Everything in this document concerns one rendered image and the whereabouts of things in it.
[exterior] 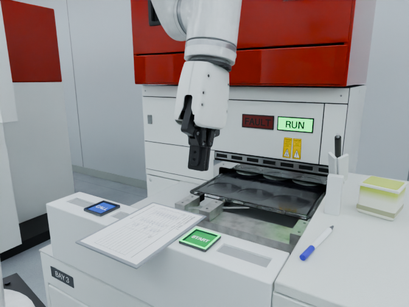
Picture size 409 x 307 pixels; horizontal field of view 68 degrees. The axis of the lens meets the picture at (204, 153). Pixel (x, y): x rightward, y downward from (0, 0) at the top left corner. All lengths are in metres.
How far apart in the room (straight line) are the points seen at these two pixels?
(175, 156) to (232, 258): 0.82
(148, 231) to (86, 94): 3.55
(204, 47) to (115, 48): 3.19
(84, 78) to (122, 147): 0.99
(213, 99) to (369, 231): 0.39
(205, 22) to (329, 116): 0.62
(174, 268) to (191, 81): 0.32
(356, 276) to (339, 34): 0.65
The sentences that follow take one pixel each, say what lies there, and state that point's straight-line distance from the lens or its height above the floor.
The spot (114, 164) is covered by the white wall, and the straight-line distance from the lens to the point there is 3.88.
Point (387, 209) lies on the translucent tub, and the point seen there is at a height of 0.99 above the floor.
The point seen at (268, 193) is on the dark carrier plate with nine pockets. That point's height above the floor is 0.90.
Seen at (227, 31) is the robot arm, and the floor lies 1.31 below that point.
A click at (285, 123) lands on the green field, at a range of 1.04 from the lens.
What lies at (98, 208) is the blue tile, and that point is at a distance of 0.72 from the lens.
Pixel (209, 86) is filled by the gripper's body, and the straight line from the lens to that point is 0.47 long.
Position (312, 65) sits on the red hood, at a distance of 0.97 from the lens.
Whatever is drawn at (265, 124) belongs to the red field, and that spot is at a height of 1.09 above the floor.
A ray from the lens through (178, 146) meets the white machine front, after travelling 1.27.
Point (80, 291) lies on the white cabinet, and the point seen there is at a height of 0.76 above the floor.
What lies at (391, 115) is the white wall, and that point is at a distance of 2.49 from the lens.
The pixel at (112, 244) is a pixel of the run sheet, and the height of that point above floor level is 0.96.
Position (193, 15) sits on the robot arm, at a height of 1.34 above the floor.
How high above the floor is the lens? 1.24
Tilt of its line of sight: 14 degrees down
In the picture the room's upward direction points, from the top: straight up
